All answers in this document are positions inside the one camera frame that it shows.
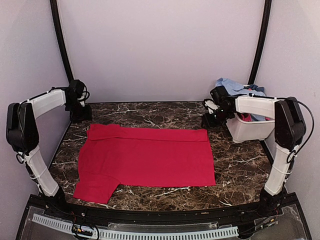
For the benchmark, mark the pink garment in bin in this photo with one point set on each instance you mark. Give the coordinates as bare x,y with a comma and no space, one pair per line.
247,117

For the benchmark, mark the white plastic laundry bin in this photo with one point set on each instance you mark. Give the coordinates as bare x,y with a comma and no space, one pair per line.
252,103

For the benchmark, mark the black frame post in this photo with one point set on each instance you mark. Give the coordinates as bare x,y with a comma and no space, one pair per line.
60,39
261,41

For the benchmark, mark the left electronics board with wires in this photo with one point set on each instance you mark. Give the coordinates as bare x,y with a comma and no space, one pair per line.
82,229

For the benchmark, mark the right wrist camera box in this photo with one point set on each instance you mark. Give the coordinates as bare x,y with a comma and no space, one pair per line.
218,93

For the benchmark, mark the red t-shirt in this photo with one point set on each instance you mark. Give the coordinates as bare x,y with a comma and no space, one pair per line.
143,157

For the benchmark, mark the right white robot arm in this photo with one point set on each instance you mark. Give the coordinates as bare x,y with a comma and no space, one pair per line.
289,131

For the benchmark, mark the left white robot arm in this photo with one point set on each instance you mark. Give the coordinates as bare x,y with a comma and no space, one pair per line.
23,136

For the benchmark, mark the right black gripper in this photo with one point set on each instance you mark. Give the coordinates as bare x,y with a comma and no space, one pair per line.
209,123

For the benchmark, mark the right black frame post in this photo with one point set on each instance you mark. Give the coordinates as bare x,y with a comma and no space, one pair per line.
261,41

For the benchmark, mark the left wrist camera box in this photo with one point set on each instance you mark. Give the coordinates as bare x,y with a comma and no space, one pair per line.
76,86

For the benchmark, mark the light blue shirt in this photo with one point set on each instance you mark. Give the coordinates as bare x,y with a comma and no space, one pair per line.
234,88

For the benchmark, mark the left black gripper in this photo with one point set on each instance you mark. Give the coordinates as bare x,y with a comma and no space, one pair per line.
87,116

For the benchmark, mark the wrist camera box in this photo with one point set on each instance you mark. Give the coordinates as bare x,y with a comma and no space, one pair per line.
218,93
76,86

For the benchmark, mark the dark blue garment in bin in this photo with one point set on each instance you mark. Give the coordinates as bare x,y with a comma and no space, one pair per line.
254,87

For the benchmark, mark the electronics board with wires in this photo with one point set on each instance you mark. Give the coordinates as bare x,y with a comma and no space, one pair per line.
266,223
82,229

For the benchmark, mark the white slotted cable duct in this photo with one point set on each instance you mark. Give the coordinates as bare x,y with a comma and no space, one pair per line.
121,231

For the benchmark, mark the right electronics board with wires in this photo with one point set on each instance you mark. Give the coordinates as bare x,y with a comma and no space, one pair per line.
266,223

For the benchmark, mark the left black frame post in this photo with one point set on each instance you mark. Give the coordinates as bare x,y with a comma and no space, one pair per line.
60,39

